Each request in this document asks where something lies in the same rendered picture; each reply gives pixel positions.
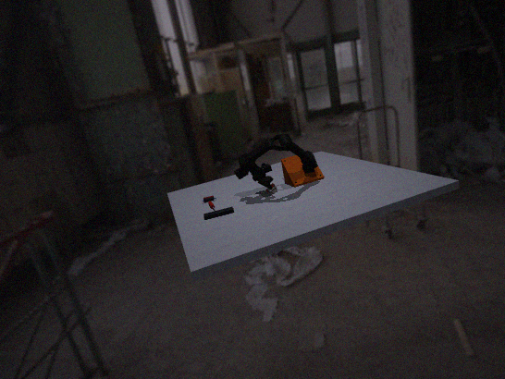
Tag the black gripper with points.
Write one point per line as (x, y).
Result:
(263, 180)

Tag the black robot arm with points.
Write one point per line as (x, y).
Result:
(247, 160)

